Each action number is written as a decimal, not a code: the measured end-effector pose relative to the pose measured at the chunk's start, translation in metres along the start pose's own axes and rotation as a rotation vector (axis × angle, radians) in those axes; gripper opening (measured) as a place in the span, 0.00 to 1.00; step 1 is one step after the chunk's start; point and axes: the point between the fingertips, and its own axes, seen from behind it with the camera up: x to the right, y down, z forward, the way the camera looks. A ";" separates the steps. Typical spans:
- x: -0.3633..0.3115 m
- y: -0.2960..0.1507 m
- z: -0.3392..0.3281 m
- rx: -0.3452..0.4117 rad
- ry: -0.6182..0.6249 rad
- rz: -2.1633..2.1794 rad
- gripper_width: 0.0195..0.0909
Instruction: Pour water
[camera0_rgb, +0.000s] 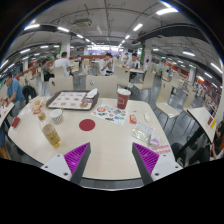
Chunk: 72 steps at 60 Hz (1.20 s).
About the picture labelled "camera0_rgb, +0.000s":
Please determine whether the group of beige chairs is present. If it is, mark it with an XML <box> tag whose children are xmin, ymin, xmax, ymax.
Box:
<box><xmin>113</xmin><ymin>58</ymin><xmax>198</xmax><ymax>119</ymax></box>

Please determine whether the white patterned paper cup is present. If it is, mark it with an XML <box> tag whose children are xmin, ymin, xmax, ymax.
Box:
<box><xmin>49</xmin><ymin>108</ymin><xmax>65</xmax><ymax>126</ymax></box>

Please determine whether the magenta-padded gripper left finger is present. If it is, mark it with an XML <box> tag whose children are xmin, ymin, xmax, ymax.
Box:
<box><xmin>40</xmin><ymin>142</ymin><xmax>92</xmax><ymax>185</ymax></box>

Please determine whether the white label with red print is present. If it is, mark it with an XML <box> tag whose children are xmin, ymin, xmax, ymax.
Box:
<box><xmin>153</xmin><ymin>143</ymin><xmax>175</xmax><ymax>156</ymax></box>

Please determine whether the clear plastic bag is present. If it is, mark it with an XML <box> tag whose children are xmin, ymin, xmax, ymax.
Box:
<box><xmin>130</xmin><ymin>121</ymin><xmax>160</xmax><ymax>149</ymax></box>

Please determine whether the flat round red coaster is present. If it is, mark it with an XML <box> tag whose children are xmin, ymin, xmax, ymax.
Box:
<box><xmin>78</xmin><ymin>118</ymin><xmax>97</xmax><ymax>132</ymax></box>

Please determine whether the brown food tray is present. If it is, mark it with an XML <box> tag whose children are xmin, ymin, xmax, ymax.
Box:
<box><xmin>45</xmin><ymin>90</ymin><xmax>100</xmax><ymax>111</ymax></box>

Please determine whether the colourful sticker leaflet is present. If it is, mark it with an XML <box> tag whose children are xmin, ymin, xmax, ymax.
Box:
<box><xmin>90</xmin><ymin>103</ymin><xmax>129</xmax><ymax>127</ymax></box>

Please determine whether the black backpack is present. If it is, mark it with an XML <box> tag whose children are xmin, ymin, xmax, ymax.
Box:
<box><xmin>21</xmin><ymin>84</ymin><xmax>38</xmax><ymax>105</ymax></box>

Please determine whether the beige side table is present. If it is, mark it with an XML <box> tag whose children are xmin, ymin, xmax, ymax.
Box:
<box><xmin>0</xmin><ymin>101</ymin><xmax>16</xmax><ymax>128</ymax></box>
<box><xmin>186</xmin><ymin>106</ymin><xmax>218</xmax><ymax>144</ymax></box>

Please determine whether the group of ceiling lights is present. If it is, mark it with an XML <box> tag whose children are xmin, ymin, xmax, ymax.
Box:
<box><xmin>0</xmin><ymin>6</ymin><xmax>224</xmax><ymax>81</ymax></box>

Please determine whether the crumpled white napkin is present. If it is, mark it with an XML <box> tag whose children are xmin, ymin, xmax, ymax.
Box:
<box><xmin>85</xmin><ymin>87</ymin><xmax>99</xmax><ymax>100</ymax></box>

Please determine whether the ceiling air conditioner unit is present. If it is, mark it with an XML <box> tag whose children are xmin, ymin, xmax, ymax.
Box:
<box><xmin>71</xmin><ymin>17</ymin><xmax>94</xmax><ymax>29</ymax></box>

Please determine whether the red paper cup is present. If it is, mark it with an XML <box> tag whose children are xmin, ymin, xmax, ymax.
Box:
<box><xmin>116</xmin><ymin>88</ymin><xmax>132</xmax><ymax>110</ymax></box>

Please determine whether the red wallet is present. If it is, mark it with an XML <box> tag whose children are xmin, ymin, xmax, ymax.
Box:
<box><xmin>11</xmin><ymin>116</ymin><xmax>22</xmax><ymax>129</ymax></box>

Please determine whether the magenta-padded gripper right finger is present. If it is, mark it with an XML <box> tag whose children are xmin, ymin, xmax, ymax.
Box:
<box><xmin>131</xmin><ymin>142</ymin><xmax>183</xmax><ymax>186</ymax></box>

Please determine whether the clear bottle with yellow drink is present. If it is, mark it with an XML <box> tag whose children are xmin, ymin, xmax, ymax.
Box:
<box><xmin>37</xmin><ymin>111</ymin><xmax>62</xmax><ymax>149</ymax></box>

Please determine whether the white paper sheet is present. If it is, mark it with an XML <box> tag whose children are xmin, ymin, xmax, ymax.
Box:
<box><xmin>18</xmin><ymin>105</ymin><xmax>33</xmax><ymax>118</ymax></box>

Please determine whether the clear food wrapper bag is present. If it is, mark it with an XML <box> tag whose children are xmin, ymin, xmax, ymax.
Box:
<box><xmin>29</xmin><ymin>96</ymin><xmax>47</xmax><ymax>115</ymax></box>

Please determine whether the person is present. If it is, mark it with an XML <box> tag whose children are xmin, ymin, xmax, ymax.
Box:
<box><xmin>98</xmin><ymin>52</ymin><xmax>114</xmax><ymax>77</ymax></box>
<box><xmin>39</xmin><ymin>58</ymin><xmax>55</xmax><ymax>97</ymax></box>
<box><xmin>0</xmin><ymin>72</ymin><xmax>27</xmax><ymax>118</ymax></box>
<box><xmin>54</xmin><ymin>51</ymin><xmax>72</xmax><ymax>77</ymax></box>
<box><xmin>127</xmin><ymin>52</ymin><xmax>141</xmax><ymax>70</ymax></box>
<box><xmin>209</xmin><ymin>119</ymin><xmax>224</xmax><ymax>161</ymax></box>

